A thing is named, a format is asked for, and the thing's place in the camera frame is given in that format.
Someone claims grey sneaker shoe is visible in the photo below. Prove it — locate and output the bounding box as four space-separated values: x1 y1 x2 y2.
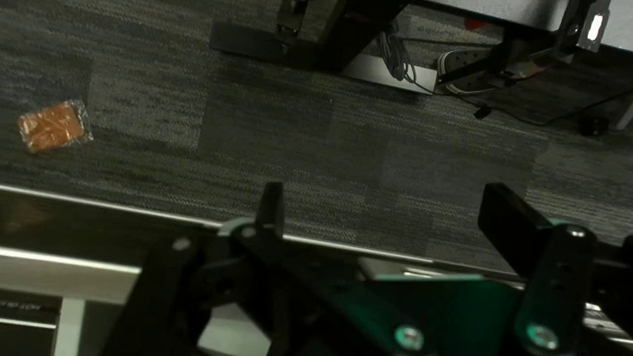
435 48 524 95

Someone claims orange wrapped packet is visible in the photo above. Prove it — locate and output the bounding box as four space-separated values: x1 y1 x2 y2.
18 99 95 157

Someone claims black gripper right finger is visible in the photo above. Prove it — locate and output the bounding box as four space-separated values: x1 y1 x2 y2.
477 182 598 356

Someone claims black furniture base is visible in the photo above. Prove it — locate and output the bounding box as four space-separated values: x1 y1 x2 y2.
210 0 412 75

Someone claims white power strip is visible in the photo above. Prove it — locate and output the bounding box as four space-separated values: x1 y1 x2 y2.
342 52 439 97

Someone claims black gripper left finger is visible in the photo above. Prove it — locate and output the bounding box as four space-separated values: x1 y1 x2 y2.
216 182 293 265

